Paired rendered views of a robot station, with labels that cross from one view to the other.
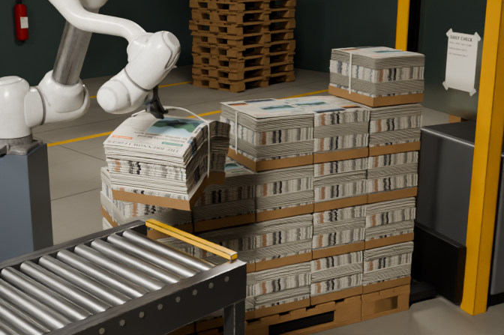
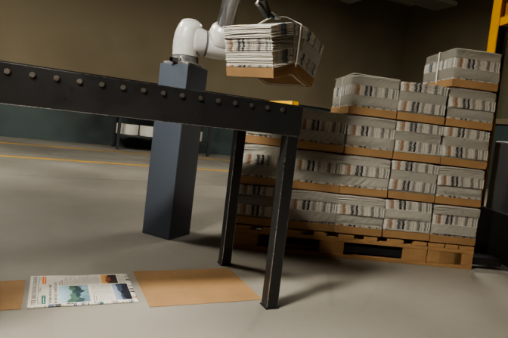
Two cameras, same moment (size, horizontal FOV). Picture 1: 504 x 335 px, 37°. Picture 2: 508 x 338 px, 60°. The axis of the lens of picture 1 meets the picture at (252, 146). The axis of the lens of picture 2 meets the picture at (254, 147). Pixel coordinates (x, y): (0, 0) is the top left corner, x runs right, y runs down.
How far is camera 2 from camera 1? 1.23 m
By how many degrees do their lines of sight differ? 24
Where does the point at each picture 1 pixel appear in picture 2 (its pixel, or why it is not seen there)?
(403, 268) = (469, 230)
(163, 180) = (258, 54)
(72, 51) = not seen: outside the picture
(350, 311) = (416, 253)
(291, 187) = (376, 134)
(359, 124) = (438, 97)
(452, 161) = not seen: outside the picture
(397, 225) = (466, 190)
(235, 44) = not seen: hidden behind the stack
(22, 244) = (175, 126)
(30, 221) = not seen: hidden behind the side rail
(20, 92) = (193, 26)
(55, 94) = (215, 32)
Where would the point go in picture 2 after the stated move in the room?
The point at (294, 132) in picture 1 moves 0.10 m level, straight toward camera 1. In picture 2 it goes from (382, 91) to (380, 88)
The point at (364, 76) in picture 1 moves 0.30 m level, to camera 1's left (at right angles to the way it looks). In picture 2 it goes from (447, 65) to (394, 62)
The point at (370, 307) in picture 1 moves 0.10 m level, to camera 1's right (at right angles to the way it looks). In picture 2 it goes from (435, 255) to (453, 259)
